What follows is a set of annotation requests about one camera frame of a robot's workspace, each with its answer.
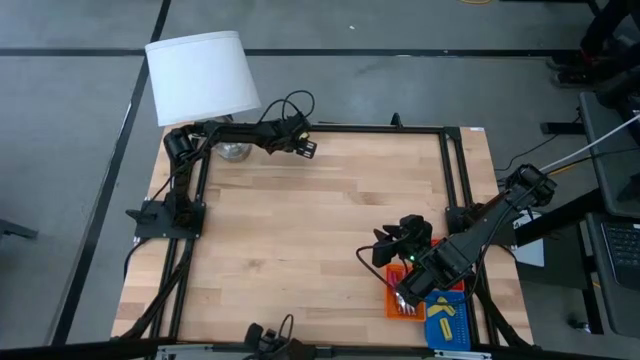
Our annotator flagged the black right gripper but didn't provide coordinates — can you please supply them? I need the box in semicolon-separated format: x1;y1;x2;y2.
372;214;435;268

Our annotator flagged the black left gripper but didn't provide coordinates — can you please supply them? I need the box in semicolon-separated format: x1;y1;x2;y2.
272;113;319;161

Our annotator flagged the orange plastic basket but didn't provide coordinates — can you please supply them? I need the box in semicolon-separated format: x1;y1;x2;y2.
384;263;427;322

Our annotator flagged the red plastic basket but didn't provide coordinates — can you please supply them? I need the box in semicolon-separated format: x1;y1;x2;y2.
429;237;467;294

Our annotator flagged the blue plastic basket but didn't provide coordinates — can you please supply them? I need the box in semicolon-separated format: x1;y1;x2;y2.
423;288;473;352

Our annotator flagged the white shade table lamp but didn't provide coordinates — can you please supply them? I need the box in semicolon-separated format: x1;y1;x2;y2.
144;30;263;162

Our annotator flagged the white paper sheet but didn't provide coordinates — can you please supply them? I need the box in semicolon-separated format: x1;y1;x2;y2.
509;207;546;269

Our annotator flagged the black beam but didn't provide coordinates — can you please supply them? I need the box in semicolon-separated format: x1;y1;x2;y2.
514;192;601;246

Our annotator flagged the black stand foot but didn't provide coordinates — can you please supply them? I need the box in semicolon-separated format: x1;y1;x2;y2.
541;122;586;135

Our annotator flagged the grey desk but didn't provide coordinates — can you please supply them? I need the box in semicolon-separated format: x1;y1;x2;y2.
578;89;640;339

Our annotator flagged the black laptop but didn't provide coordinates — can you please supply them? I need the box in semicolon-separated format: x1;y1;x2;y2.
599;221;640;291

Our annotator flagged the person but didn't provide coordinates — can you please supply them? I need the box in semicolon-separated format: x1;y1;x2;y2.
547;0;640;89

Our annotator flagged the black floor stand leg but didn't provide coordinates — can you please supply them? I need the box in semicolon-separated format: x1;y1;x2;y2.
0;218;40;241

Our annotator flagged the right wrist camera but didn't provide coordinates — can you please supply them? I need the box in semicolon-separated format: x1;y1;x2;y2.
399;247;426;271

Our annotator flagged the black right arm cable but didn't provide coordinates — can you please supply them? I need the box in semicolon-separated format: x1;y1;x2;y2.
355;244;401;296

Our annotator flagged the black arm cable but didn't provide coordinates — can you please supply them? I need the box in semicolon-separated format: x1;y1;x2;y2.
355;244;401;296
257;89;316;126

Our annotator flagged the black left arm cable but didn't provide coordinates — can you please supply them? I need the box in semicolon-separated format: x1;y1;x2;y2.
257;89;316;126

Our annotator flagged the black aluminium table frame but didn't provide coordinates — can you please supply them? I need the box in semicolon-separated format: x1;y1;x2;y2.
112;121;534;351

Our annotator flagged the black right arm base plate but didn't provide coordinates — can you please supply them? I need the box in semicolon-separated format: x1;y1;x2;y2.
446;205;517;247

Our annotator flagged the black camera device with cable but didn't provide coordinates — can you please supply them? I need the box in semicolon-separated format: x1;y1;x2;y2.
243;313;317;360

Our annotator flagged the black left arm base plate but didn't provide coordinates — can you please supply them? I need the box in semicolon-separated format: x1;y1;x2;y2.
133;199;207;240

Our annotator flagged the white cable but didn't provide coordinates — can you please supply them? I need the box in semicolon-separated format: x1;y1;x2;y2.
539;113;640;174

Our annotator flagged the black and silver rail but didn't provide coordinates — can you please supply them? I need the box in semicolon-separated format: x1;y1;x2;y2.
0;337;640;360

